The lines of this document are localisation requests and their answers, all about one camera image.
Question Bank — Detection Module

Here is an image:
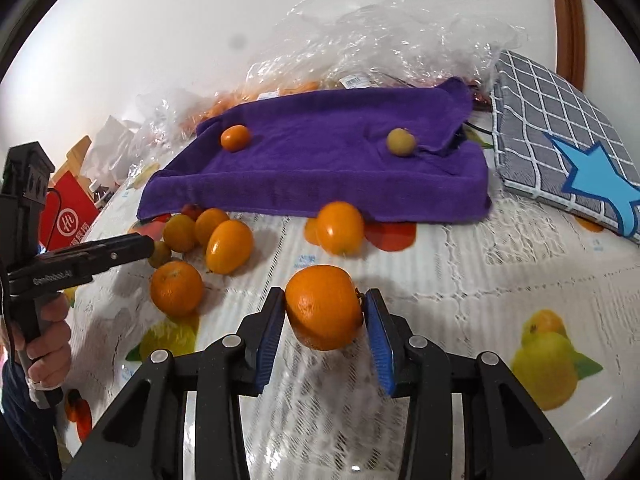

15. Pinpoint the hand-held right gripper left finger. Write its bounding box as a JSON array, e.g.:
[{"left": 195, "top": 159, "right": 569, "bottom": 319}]
[{"left": 62, "top": 287, "right": 287, "bottom": 480}]

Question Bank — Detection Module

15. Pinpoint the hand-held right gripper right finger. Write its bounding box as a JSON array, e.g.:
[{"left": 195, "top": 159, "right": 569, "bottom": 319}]
[{"left": 362, "top": 287, "right": 583, "bottom": 480}]

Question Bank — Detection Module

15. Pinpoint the brown wooden door frame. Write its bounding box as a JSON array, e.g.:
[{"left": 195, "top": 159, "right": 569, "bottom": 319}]
[{"left": 546, "top": 0, "right": 587, "bottom": 92}]

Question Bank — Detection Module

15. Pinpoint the person's left hand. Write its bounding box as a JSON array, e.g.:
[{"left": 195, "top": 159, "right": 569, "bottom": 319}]
[{"left": 25, "top": 291, "right": 73, "bottom": 391}]

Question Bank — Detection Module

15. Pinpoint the clear bag of oranges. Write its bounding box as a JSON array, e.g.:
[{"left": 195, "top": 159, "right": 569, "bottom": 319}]
[{"left": 180, "top": 79, "right": 321, "bottom": 131}]

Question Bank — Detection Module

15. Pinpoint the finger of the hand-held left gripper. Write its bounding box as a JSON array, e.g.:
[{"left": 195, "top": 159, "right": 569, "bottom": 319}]
[{"left": 75, "top": 234, "right": 155, "bottom": 281}]

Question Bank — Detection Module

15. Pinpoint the small green fruit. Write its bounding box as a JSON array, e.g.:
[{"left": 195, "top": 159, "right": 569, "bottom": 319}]
[{"left": 147, "top": 241, "right": 173, "bottom": 269}]

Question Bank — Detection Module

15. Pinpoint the yellow-green round fruit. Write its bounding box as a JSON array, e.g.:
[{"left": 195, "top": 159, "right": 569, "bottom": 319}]
[{"left": 387, "top": 128, "right": 417, "bottom": 157}]

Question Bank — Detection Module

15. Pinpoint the grey checked cushion blue star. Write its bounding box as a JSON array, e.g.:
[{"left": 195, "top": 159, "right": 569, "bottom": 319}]
[{"left": 492, "top": 50, "right": 640, "bottom": 246}]

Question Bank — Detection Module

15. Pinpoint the large clear plastic bag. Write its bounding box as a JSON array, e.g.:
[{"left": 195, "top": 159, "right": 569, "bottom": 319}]
[{"left": 245, "top": 0, "right": 528, "bottom": 98}]

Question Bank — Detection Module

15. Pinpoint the black cable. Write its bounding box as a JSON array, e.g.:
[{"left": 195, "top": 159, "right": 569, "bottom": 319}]
[{"left": 464, "top": 119, "right": 497, "bottom": 151}]

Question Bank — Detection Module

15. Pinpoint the clear bag of red fruit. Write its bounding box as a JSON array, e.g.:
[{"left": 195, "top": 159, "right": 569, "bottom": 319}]
[{"left": 462, "top": 76, "right": 497, "bottom": 112}]

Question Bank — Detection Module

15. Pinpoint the person's left forearm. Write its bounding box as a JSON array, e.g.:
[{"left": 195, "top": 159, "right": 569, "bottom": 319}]
[{"left": 0, "top": 355, "right": 63, "bottom": 480}]

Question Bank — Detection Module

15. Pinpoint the white plastic bag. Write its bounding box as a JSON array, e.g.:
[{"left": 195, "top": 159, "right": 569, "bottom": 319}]
[{"left": 92, "top": 115, "right": 147, "bottom": 183}]

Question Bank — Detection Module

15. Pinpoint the crumpled small clear bag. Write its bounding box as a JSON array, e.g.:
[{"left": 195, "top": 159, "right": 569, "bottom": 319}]
[{"left": 127, "top": 87, "right": 203, "bottom": 181}]

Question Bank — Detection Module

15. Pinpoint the red paper bag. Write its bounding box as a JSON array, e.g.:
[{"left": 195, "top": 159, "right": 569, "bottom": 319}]
[{"left": 39, "top": 170, "right": 101, "bottom": 252}]

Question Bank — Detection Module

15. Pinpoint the purple towel covered tray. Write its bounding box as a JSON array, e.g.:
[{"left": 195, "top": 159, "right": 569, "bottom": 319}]
[{"left": 136, "top": 76, "right": 493, "bottom": 225}]

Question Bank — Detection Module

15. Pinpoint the fruit print tablecloth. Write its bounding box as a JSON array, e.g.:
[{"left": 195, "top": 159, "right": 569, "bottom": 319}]
[{"left": 50, "top": 125, "right": 640, "bottom": 480}]

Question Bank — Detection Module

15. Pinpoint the oval orange citrus fruit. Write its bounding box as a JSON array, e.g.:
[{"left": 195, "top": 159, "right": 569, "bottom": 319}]
[
  {"left": 163, "top": 214, "right": 197, "bottom": 254},
  {"left": 315, "top": 201, "right": 366, "bottom": 257},
  {"left": 220, "top": 125, "right": 251, "bottom": 153},
  {"left": 206, "top": 220, "right": 254, "bottom": 276},
  {"left": 194, "top": 207, "right": 231, "bottom": 247}
]

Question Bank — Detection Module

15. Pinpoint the large orange mandarin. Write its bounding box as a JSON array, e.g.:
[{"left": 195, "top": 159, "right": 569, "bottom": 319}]
[
  {"left": 285, "top": 265, "right": 364, "bottom": 352},
  {"left": 150, "top": 261, "right": 206, "bottom": 318}
]

